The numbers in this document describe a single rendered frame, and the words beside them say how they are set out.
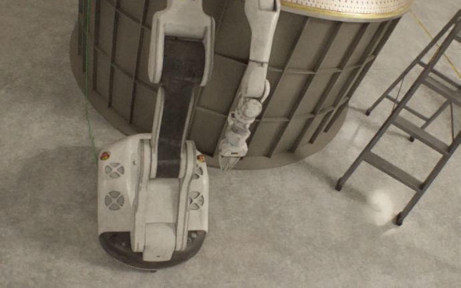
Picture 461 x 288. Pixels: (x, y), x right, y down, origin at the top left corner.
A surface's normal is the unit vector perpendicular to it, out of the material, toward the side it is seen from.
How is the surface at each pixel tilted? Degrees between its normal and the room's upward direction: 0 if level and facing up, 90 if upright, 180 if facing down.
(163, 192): 55
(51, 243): 0
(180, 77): 84
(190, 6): 34
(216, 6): 90
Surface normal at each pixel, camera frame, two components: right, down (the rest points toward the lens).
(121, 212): 0.33, -0.02
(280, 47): 0.11, 0.77
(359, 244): 0.28, -0.63
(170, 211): 0.32, 0.28
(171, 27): 0.26, 0.54
